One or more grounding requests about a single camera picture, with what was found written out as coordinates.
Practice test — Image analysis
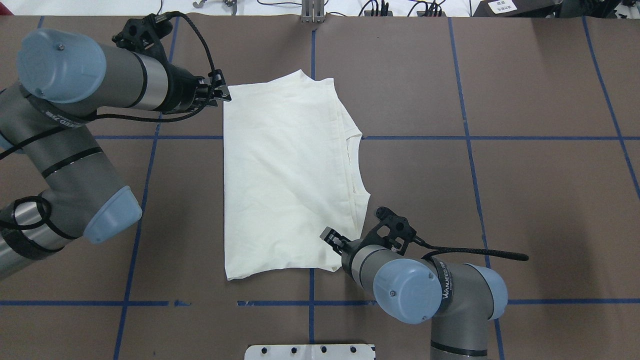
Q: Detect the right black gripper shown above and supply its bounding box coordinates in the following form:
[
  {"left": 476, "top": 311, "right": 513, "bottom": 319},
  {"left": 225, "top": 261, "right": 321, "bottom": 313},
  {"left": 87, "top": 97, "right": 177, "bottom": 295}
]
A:
[{"left": 320, "top": 206, "right": 418, "bottom": 273}]

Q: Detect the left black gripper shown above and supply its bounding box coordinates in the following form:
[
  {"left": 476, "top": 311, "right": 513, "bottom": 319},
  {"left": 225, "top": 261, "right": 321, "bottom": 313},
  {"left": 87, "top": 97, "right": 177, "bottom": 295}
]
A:
[{"left": 112, "top": 14, "right": 233, "bottom": 115}]

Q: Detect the cream long-sleeve cat shirt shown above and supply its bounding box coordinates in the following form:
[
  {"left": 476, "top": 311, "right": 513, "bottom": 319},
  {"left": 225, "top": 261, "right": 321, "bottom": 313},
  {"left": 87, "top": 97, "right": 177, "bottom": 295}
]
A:
[{"left": 222, "top": 70, "right": 371, "bottom": 281}]

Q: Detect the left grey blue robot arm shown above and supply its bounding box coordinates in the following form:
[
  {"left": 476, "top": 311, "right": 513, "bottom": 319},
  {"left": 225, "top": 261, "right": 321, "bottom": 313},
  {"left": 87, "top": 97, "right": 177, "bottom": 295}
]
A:
[{"left": 1, "top": 11, "right": 231, "bottom": 280}]

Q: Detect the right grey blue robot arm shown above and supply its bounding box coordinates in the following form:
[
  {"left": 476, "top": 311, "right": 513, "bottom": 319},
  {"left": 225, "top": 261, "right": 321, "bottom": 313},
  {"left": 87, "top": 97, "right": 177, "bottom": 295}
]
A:
[{"left": 320, "top": 206, "right": 527, "bottom": 360}]

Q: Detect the grey aluminium frame post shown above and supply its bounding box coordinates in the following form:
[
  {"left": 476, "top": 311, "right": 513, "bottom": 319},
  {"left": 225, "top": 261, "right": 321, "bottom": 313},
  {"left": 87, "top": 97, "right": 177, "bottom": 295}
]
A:
[{"left": 300, "top": 0, "right": 327, "bottom": 24}]

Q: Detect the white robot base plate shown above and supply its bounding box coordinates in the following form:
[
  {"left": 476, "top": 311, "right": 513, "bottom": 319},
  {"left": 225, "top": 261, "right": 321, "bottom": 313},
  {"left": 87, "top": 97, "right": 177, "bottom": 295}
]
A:
[{"left": 244, "top": 343, "right": 377, "bottom": 360}]

